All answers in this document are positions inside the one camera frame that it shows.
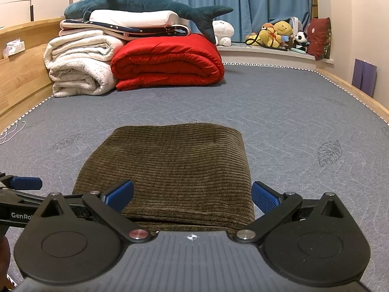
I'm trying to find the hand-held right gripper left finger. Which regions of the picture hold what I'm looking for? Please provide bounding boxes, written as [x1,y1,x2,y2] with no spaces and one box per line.
[37,179,151,244]

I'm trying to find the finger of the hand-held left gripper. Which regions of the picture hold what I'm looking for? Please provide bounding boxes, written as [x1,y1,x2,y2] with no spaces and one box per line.
[0,190,47,204]
[0,174,43,191]

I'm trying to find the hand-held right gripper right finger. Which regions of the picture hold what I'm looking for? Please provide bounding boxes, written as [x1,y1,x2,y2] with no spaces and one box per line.
[235,181,346,244]

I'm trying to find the olive corduroy pants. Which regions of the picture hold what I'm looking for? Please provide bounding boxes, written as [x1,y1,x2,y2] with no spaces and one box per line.
[74,123,256,238]

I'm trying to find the grey quilted mattress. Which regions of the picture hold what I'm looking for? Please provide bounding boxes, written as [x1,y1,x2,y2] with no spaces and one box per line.
[0,62,389,292]

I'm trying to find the white folded blanket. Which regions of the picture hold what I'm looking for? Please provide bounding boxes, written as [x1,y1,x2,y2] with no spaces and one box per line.
[43,30,126,98]

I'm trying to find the tissue box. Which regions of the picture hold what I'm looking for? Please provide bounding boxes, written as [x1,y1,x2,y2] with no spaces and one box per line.
[2,39,26,58]

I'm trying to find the red folded quilt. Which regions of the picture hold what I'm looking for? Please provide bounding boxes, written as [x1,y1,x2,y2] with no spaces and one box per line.
[110,33,225,92]

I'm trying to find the white window sill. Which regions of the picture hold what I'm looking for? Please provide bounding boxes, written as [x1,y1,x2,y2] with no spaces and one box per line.
[216,43,335,66]

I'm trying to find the yellow plush dog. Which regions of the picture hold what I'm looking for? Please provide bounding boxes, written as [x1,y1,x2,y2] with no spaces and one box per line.
[246,23,283,48]

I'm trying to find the panda plush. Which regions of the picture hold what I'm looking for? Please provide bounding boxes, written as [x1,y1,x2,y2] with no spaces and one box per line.
[293,31,309,52]

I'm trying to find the star print folded blanket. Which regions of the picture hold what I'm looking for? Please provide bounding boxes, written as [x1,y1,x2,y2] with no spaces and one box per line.
[59,19,193,42]

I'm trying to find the dark red cushion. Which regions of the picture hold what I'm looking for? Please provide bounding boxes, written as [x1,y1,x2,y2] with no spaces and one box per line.
[306,17,332,62]

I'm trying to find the yellow plush bear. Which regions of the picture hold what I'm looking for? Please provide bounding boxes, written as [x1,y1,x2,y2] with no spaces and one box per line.
[274,21,294,37]

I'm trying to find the white round plush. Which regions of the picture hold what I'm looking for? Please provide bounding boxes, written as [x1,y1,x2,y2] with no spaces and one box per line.
[212,20,235,46]

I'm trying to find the white pillow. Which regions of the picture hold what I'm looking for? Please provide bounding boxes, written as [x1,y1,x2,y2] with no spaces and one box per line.
[89,10,180,28]

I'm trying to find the blue shark plush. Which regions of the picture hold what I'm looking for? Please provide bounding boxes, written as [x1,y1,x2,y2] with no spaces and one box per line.
[64,0,234,45]

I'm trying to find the blue curtain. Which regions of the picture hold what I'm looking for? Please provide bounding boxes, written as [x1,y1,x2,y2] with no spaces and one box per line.
[171,0,313,42]

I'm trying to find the wooden bed frame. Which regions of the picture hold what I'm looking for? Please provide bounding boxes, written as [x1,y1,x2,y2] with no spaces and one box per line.
[0,17,389,134]

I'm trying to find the purple wall patch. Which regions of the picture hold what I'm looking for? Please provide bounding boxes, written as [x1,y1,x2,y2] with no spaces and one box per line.
[352,58,378,97]

